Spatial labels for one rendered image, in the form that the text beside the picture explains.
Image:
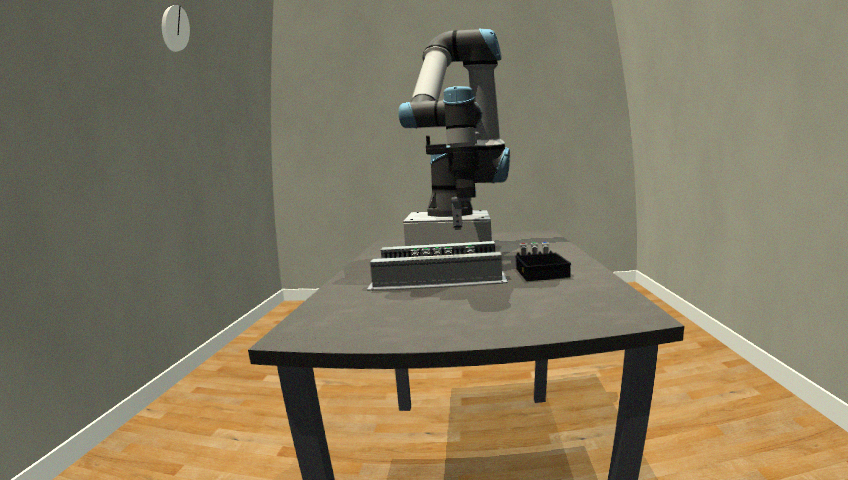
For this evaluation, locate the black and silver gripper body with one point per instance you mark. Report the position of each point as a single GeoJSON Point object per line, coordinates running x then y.
{"type": "Point", "coordinates": [462, 157]}

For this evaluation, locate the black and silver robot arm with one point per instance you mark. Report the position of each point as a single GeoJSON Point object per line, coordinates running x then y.
{"type": "Point", "coordinates": [478, 51]}

